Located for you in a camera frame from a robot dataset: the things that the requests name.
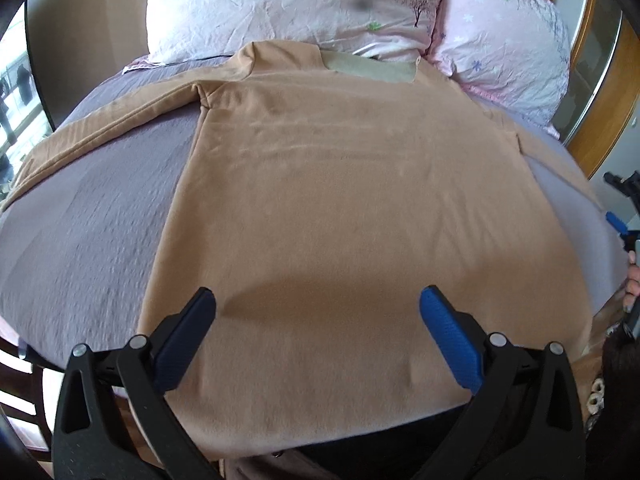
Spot white floral pillow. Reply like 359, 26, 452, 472
146, 0, 440, 64

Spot wooden headboard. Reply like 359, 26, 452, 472
552, 0, 639, 178

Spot pink floral pillow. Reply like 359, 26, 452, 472
426, 0, 570, 139

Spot person's hand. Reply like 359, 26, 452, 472
623, 252, 640, 313

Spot lavender bed sheet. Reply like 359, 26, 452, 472
0, 54, 630, 366

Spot tan long-sleeve shirt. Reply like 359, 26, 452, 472
0, 39, 601, 461

